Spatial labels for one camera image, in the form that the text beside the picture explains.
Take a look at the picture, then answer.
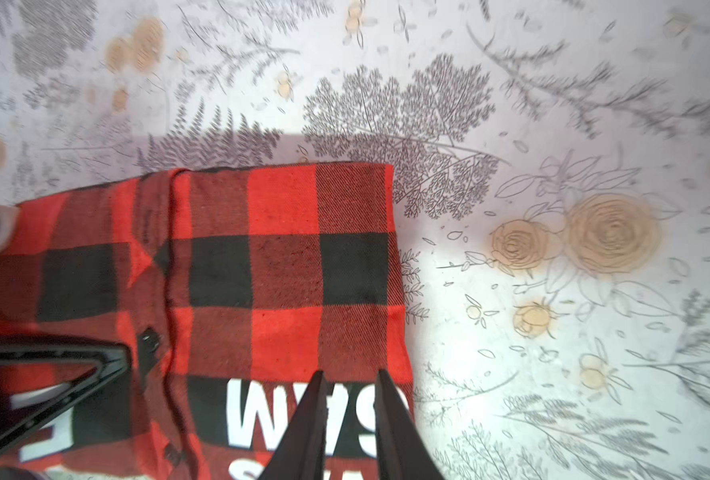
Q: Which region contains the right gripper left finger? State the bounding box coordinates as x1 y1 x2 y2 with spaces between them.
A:
259 370 328 480

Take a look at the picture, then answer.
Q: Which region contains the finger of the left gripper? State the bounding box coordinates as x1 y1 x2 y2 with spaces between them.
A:
0 341 132 457

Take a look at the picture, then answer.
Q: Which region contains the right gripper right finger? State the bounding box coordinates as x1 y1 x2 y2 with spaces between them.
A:
374 369 444 480

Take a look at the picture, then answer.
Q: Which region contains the red black plaid shirt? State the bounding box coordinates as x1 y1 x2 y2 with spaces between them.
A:
0 162 413 479

